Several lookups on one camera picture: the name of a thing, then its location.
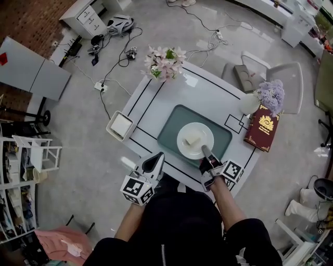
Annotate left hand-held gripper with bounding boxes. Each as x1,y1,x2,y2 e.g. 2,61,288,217
119,151,166,207

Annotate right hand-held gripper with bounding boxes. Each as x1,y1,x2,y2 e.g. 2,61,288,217
199,144,245,193

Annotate white block of food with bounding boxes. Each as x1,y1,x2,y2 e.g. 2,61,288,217
182,135,200,147

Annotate white round plate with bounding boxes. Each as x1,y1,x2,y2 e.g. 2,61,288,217
176,122,215,161

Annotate person's left forearm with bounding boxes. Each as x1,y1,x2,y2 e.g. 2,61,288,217
114,199,146,243

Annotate person's right forearm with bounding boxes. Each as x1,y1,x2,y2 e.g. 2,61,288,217
209,176,248,232

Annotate green rectangular tray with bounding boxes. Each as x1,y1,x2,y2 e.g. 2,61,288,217
156,104,233,167

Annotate white square tissue box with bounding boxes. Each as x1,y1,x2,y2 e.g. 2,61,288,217
106,110,134,142

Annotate dark red gold-trimmed book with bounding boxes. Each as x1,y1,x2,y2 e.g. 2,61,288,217
243,104,282,153

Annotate white round vase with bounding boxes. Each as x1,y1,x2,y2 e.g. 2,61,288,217
240,92,262,115

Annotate person's black clothed body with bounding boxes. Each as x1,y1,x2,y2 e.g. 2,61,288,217
89,173,284,266

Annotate grey box with circles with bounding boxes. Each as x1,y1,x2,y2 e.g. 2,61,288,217
233,64,261,93

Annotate purple flower bouquet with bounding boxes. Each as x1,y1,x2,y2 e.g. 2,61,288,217
255,78,286,118

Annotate pink flower bouquet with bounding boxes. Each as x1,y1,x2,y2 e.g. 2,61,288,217
140,45,188,84

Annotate grey dining chair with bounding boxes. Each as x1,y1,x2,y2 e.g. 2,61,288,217
221,50,305,115

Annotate white mannequin legs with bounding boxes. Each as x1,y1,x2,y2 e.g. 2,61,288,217
284,188,319,223

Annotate black wheeled stand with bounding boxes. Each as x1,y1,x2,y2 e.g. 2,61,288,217
0,96,52,139

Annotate black office chair base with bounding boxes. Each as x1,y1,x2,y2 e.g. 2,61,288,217
318,111,333,148

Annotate pink cloth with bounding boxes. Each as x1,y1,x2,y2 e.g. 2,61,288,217
34,225,93,262

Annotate black round fan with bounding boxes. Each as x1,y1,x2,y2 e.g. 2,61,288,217
313,177,333,203

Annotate white storage shelf rack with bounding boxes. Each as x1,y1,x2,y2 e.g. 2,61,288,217
0,135,63,243

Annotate black router with antennas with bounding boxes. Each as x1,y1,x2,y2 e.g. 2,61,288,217
62,36,83,58

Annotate white grey headset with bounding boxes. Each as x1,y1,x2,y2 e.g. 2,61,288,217
106,15,136,37

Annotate grey folding panel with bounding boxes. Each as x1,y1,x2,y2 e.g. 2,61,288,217
0,36,72,101

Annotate white counter unit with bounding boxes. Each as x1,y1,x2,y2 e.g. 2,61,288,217
280,7,317,48

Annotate white drawer cabinet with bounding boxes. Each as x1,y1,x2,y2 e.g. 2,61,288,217
59,0,110,40

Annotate black floor cable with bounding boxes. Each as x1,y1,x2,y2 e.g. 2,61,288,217
99,26,144,121

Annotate white floor cable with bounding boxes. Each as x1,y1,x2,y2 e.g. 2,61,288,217
182,23,254,62

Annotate black cable bundle gadget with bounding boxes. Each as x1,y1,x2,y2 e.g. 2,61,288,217
87,34,104,56

